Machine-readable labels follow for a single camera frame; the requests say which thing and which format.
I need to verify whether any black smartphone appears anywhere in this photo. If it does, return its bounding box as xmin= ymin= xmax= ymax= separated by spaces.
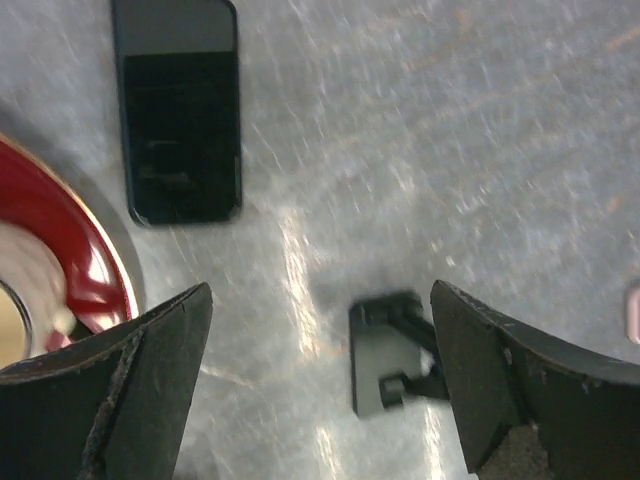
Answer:
xmin=111 ymin=0 xmax=243 ymax=226

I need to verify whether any black folding phone stand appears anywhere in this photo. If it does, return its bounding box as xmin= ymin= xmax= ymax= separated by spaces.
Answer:
xmin=348 ymin=290 xmax=450 ymax=419

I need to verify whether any pink case smartphone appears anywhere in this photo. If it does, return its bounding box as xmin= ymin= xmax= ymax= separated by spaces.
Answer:
xmin=625 ymin=282 xmax=640 ymax=345

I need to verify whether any beige mug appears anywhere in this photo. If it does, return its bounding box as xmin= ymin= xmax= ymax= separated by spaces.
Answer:
xmin=1 ymin=222 xmax=77 ymax=368

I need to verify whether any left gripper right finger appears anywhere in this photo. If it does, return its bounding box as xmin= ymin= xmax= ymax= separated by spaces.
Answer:
xmin=430 ymin=280 xmax=639 ymax=479

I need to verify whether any red round tray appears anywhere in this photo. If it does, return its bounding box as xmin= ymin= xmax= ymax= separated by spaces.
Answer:
xmin=1 ymin=136 xmax=139 ymax=333

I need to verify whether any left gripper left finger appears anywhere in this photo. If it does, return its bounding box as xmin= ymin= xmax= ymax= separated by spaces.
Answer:
xmin=1 ymin=283 xmax=212 ymax=479

